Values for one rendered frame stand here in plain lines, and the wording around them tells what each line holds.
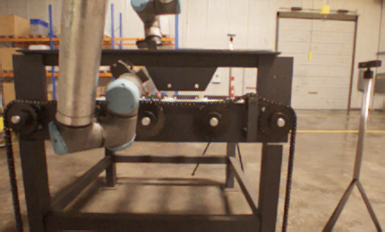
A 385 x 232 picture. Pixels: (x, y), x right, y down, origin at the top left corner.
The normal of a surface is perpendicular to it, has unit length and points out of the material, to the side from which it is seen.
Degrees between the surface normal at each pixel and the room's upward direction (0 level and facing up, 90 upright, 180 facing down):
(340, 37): 90
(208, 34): 90
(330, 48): 90
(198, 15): 90
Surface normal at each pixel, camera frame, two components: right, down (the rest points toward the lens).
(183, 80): 0.01, 0.12
